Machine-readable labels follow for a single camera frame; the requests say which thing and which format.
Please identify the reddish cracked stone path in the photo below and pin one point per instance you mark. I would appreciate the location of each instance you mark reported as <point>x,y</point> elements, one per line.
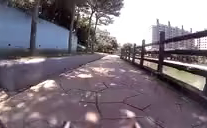
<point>104,90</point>

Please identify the row of trees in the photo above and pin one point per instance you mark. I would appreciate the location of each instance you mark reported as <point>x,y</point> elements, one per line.
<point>74,20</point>

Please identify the robot's own part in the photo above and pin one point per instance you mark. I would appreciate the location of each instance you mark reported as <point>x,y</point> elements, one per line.
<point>67,125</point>
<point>137,125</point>

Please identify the tall pale buildings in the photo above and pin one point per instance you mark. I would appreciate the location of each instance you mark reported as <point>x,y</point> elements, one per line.
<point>172,35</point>

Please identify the far canal bank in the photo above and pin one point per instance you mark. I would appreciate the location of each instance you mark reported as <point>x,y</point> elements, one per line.
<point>187,60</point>

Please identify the green canal water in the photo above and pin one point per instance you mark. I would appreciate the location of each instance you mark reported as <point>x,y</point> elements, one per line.
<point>187,76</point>

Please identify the wooden rail fence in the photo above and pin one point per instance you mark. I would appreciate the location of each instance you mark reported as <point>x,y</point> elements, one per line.
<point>161,53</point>

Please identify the low concrete retaining wall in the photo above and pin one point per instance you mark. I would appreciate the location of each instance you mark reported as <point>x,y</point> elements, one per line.
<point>31,71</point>

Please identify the blue wall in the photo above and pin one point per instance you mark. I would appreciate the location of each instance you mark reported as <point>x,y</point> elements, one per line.
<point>14,33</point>

